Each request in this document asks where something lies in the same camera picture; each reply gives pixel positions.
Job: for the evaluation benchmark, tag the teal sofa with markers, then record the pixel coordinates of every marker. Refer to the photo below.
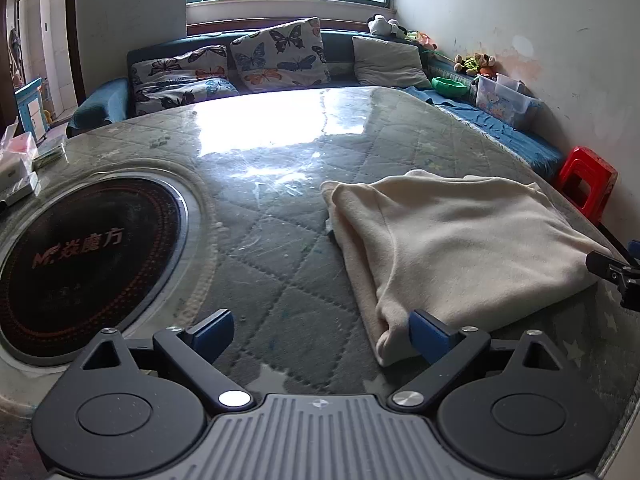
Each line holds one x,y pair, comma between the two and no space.
340,49

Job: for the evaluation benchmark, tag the light blue child furniture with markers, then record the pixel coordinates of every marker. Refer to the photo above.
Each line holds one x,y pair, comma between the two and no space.
31,107

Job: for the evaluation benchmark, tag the cream knit garment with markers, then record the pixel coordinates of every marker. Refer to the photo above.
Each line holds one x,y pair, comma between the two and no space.
450,240

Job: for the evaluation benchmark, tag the dark brown door frame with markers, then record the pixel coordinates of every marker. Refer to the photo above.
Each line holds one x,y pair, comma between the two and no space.
75,30

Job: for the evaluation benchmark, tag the red plastic stool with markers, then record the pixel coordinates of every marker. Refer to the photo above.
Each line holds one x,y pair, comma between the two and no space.
585,175

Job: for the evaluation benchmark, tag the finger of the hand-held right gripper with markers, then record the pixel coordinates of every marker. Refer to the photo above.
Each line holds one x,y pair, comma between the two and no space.
607,265

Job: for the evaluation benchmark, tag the clear plastic storage box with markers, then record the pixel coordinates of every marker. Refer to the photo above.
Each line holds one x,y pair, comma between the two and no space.
500,102

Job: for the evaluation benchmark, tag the large butterfly print pillow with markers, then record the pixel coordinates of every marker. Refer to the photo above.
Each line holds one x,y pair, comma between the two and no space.
280,55

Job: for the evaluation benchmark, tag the pink packet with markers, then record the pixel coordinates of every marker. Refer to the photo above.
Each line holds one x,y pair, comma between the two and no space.
22,144

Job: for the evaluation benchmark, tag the round black induction cooktop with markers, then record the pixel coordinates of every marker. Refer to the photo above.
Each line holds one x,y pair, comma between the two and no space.
75,260

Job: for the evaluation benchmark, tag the white box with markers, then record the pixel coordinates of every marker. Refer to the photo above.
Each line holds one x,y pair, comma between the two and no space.
17,180

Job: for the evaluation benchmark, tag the brown and green plush toy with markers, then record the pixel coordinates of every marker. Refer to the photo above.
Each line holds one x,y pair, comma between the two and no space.
475,63

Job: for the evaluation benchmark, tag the green and pink toy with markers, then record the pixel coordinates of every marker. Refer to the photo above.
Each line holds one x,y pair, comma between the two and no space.
417,39

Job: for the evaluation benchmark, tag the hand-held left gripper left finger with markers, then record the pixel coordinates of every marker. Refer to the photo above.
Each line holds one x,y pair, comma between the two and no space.
215,334

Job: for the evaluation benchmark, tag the black and white plush toy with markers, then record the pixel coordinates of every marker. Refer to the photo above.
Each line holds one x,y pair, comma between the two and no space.
382,25

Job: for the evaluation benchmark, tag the green packet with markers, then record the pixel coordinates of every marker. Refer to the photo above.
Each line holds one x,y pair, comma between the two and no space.
50,152

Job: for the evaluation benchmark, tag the green bowl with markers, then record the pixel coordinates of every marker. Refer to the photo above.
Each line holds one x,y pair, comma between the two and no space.
449,86

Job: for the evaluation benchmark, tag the grey pillow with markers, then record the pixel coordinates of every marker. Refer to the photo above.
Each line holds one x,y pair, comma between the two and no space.
387,62

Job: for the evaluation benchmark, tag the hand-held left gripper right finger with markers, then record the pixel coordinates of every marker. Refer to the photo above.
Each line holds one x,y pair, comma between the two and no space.
425,338

